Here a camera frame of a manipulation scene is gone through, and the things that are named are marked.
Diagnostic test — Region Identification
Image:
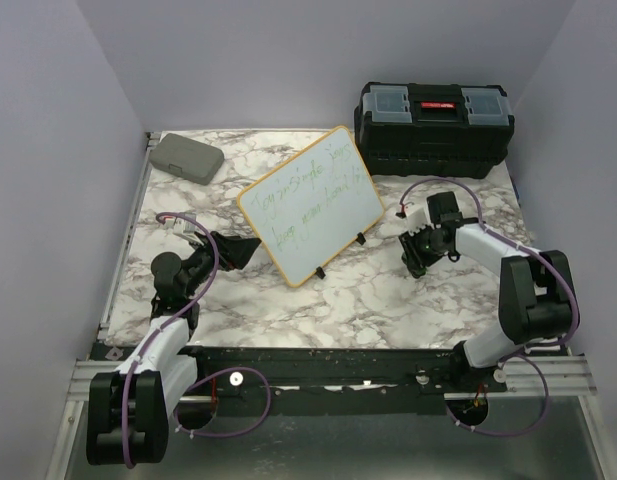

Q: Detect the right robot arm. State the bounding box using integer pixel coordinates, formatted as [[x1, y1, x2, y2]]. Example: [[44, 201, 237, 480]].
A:
[[396, 192, 579, 392]]

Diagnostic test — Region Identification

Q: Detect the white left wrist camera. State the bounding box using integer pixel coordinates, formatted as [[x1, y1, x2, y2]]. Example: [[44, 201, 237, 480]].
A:
[[165, 212, 200, 244]]

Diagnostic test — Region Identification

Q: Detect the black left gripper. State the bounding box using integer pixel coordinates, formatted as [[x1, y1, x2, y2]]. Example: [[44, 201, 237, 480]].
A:
[[183, 230, 260, 297]]

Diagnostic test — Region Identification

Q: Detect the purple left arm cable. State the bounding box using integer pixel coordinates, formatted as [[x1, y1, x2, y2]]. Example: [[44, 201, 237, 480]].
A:
[[123, 212, 273, 470]]

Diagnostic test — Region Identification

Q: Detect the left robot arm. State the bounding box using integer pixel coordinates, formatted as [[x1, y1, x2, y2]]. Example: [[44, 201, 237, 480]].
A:
[[86, 232, 260, 467]]

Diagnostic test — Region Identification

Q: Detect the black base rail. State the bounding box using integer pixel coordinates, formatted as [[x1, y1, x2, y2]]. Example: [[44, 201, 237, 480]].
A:
[[177, 346, 506, 425]]

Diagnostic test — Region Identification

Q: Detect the aluminium frame rail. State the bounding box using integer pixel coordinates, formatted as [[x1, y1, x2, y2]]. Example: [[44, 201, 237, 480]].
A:
[[45, 132, 162, 479]]

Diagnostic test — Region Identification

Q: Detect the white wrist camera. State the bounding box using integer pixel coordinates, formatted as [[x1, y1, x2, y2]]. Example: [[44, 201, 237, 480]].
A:
[[165, 212, 200, 244], [396, 206, 432, 239]]

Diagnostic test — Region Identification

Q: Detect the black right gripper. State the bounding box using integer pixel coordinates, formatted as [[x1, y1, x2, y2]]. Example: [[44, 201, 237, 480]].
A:
[[399, 223, 449, 272]]

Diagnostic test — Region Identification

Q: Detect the grey plastic case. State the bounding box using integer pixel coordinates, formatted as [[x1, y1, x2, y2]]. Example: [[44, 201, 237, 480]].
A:
[[149, 133, 225, 185]]

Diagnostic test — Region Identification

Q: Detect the yellow framed whiteboard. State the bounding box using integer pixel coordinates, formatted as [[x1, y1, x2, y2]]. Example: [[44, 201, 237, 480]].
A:
[[237, 126, 385, 288]]

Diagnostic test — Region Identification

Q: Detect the black plastic toolbox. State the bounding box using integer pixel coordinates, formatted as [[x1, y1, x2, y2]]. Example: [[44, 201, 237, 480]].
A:
[[353, 82, 515, 179]]

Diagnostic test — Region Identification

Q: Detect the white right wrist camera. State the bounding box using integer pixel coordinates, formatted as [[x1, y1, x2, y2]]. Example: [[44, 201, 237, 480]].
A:
[[396, 206, 432, 239]]

